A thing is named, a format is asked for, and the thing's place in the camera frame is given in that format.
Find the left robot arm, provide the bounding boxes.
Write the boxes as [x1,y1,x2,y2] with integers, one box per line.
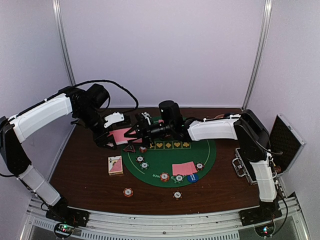
[0,84,124,222]

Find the left aluminium frame post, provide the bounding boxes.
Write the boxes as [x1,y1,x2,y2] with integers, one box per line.
[52,0,76,90]

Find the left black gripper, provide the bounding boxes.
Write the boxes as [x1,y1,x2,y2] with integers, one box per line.
[75,105,118,150]

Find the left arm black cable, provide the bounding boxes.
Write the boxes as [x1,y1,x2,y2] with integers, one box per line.
[74,79,140,116]

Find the card deck box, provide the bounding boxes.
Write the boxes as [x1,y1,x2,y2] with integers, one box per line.
[107,155,124,176]

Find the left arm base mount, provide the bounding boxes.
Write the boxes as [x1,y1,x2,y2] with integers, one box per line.
[45,207,90,227]

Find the green chip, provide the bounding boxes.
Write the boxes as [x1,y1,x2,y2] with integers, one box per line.
[173,174,184,184]
[140,162,150,170]

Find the red playing card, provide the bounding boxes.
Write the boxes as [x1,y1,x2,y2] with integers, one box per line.
[186,161,197,175]

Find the patterned ceramic saucer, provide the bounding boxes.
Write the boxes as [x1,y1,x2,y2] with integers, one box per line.
[215,114,225,119]

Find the blue small blind button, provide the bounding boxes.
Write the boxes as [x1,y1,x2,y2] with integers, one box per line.
[187,174,199,183]

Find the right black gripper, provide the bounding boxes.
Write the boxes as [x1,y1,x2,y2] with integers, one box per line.
[124,118,174,148]

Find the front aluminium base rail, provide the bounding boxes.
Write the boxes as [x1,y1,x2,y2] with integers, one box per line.
[18,197,311,240]

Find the aluminium poker chip case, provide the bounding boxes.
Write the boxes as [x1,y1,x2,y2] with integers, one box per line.
[232,113,305,185]

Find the aluminium frame post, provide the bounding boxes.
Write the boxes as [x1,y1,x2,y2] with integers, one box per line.
[241,0,273,110]
[52,0,76,90]

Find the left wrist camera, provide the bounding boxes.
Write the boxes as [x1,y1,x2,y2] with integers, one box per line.
[103,112,132,128]

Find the red chips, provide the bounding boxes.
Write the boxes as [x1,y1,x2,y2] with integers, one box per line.
[139,146,148,153]
[160,172,171,183]

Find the brown poker chip stack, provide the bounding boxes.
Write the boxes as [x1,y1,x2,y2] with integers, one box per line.
[172,191,183,200]

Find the red card deck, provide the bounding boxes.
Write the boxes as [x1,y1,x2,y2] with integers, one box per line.
[109,128,133,145]

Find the orange poker chip stack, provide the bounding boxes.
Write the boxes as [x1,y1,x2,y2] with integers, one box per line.
[123,187,134,198]

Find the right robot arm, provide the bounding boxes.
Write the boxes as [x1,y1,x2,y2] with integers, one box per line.
[124,100,283,221]

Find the black red triangular dealer button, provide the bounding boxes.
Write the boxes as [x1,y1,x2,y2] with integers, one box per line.
[123,144,136,153]

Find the round green poker mat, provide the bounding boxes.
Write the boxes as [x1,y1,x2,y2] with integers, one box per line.
[120,115,217,188]

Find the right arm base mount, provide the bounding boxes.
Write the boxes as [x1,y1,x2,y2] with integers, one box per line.
[239,206,283,226]

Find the right aluminium frame post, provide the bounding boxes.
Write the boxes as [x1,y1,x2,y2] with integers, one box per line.
[241,0,273,110]

